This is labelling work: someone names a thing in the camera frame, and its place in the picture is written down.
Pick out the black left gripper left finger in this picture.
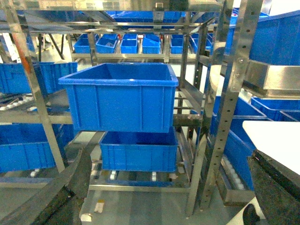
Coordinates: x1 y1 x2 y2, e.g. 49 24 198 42
0 150 92 225

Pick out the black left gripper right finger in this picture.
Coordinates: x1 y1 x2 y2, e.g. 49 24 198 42
247 150 300 225

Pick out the blue bin at left shelf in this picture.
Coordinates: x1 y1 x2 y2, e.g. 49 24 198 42
0 62 78 94

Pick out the stainless steel roller shelf rack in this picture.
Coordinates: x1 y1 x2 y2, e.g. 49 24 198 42
0 0 300 216

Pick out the white table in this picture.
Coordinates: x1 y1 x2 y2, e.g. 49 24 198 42
242 120 300 174

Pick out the blue bin lower left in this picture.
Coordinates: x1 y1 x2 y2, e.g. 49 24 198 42
0 123 75 173

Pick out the large blue target bin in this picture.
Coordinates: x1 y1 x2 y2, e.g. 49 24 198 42
59 62 179 133

